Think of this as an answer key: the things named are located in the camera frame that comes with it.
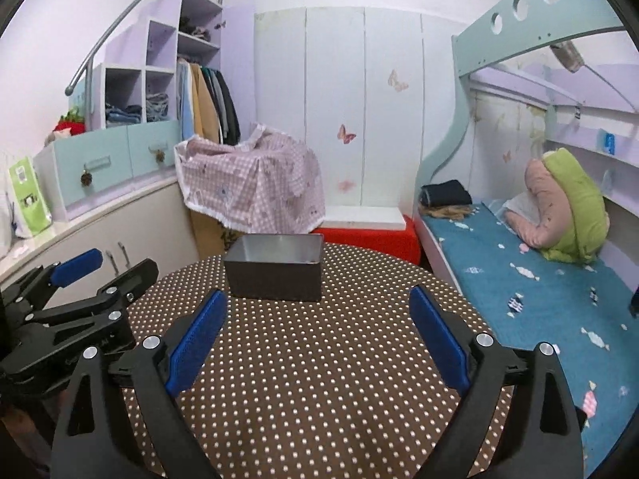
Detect grey metal tin box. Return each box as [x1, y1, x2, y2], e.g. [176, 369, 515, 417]
[223, 234, 324, 302]

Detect pink checkered cloth cover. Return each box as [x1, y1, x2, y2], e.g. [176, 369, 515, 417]
[175, 123, 326, 235]

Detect white board on stool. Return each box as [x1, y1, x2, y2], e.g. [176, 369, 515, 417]
[321, 206, 406, 232]

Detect red green plush toy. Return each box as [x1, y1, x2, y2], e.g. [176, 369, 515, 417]
[44, 106, 87, 146]

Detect mint drawer unit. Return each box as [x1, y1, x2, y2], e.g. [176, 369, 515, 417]
[34, 120, 181, 222]

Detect metal stair handrail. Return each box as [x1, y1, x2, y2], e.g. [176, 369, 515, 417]
[63, 0, 231, 97]

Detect pink plush pillow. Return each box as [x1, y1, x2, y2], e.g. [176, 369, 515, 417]
[505, 159, 573, 250]

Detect blue patterned bed sheet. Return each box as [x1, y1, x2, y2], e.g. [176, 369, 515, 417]
[416, 203, 638, 473]

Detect folded dark clothes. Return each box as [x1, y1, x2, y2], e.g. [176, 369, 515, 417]
[419, 180, 472, 208]

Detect mint bunk bed frame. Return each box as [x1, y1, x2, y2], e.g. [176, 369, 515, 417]
[416, 0, 638, 253]

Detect beige low cabinet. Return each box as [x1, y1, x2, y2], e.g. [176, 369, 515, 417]
[1, 177, 199, 307]

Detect green white paper bag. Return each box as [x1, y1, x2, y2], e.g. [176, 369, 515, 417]
[6, 157, 52, 239]

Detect green plush pillow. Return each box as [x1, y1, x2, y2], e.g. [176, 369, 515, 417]
[542, 148, 610, 264]

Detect brown polka dot tablecloth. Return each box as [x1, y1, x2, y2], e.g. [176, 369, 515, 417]
[178, 244, 487, 478]

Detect purple stair shelf unit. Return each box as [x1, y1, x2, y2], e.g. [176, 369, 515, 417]
[73, 0, 256, 137]

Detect cardboard box with characters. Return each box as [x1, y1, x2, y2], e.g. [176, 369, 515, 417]
[190, 211, 242, 259]

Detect hanging clothes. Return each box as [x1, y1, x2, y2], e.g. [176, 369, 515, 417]
[177, 57, 240, 146]

